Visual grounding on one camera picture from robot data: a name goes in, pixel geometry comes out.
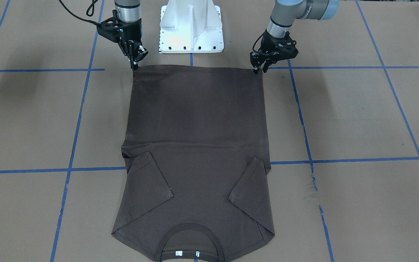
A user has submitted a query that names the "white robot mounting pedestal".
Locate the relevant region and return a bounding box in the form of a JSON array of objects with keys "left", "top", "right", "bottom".
[{"left": 159, "top": 0, "right": 224, "bottom": 53}]

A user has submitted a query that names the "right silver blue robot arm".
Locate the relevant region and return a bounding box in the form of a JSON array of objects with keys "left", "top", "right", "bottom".
[{"left": 96, "top": 0, "right": 148, "bottom": 70}]

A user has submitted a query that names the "dark brown t-shirt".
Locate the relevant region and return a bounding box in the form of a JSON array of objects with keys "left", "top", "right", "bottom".
[{"left": 111, "top": 65, "right": 275, "bottom": 262}]

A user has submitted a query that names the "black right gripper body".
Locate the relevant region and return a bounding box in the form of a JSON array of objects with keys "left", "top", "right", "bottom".
[{"left": 97, "top": 10, "right": 148, "bottom": 62}]

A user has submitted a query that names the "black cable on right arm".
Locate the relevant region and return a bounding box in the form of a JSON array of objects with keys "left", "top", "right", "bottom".
[{"left": 59, "top": 0, "right": 104, "bottom": 27}]

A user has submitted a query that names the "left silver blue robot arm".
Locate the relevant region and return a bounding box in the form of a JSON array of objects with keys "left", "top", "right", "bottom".
[{"left": 250, "top": 0, "right": 339, "bottom": 75}]

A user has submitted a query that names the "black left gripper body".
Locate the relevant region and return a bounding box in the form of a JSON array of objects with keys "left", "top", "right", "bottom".
[{"left": 250, "top": 31, "right": 299, "bottom": 68}]

